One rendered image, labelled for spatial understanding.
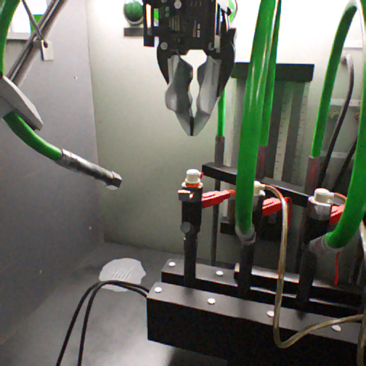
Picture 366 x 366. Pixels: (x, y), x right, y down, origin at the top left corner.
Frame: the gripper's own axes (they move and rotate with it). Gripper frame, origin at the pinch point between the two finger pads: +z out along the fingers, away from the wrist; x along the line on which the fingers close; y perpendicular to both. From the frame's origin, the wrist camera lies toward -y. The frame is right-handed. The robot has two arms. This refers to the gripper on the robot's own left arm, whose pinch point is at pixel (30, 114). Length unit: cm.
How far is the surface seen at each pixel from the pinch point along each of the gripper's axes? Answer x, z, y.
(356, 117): 6, 41, -35
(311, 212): 13.0, 28.6, -8.4
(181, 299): -0.5, 29.4, 7.8
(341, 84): 4, 36, -38
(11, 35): -464, -24, -168
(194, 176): 1.7, 19.1, -6.0
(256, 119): 18.8, 9.0, -5.5
